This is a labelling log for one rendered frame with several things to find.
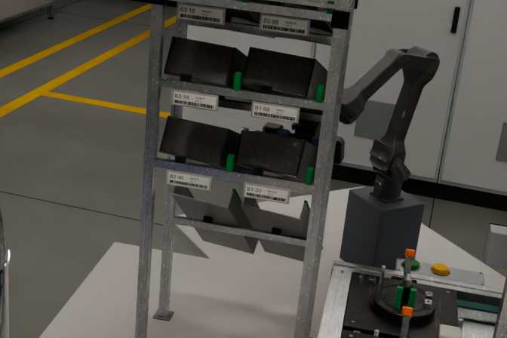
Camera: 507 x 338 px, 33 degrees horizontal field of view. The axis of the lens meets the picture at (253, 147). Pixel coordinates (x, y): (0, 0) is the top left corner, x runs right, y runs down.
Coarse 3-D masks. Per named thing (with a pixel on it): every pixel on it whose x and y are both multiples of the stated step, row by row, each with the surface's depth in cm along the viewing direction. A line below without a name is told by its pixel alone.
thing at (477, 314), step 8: (464, 304) 193; (472, 304) 193; (480, 304) 194; (464, 312) 192; (472, 312) 192; (480, 312) 192; (488, 312) 191; (496, 312) 191; (464, 320) 193; (472, 320) 193; (480, 320) 193; (488, 320) 192; (464, 328) 189; (472, 328) 190; (480, 328) 190; (488, 328) 190; (464, 336) 186; (472, 336) 186; (480, 336) 187; (488, 336) 187
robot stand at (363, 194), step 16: (352, 192) 219; (368, 192) 220; (352, 208) 220; (368, 208) 214; (384, 208) 211; (400, 208) 212; (416, 208) 215; (352, 224) 220; (368, 224) 215; (384, 224) 211; (400, 224) 214; (416, 224) 217; (352, 240) 221; (368, 240) 215; (384, 240) 213; (400, 240) 216; (416, 240) 219; (352, 256) 222; (368, 256) 216; (384, 256) 215; (400, 256) 218
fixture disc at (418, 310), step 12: (384, 288) 188; (396, 288) 188; (420, 288) 189; (372, 300) 184; (384, 300) 183; (420, 300) 184; (432, 300) 185; (384, 312) 180; (396, 312) 179; (420, 312) 180; (432, 312) 181
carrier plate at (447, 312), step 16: (352, 272) 197; (352, 288) 190; (368, 288) 191; (432, 288) 194; (448, 288) 195; (352, 304) 184; (368, 304) 185; (448, 304) 188; (352, 320) 178; (368, 320) 179; (384, 320) 179; (432, 320) 181; (448, 320) 182; (384, 336) 175; (416, 336) 174; (432, 336) 175
